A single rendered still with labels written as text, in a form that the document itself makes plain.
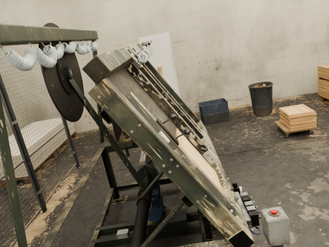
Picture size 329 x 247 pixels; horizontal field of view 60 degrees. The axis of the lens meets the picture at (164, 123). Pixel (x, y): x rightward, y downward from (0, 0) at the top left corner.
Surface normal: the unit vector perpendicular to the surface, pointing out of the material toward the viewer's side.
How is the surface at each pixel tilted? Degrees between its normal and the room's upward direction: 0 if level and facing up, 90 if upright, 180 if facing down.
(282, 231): 90
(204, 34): 90
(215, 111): 90
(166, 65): 90
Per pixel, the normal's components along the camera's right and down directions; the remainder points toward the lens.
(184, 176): 0.00, 0.29
